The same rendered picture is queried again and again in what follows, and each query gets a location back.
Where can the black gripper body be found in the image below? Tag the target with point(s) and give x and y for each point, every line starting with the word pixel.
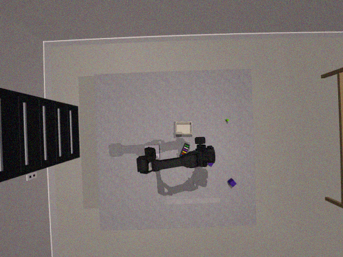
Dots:
pixel 200 141

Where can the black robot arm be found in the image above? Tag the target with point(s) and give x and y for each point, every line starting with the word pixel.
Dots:
pixel 188 160

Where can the purple cube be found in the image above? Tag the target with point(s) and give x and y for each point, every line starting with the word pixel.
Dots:
pixel 231 182

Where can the cream shallow tray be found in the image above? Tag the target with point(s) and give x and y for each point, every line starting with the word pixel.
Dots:
pixel 183 127

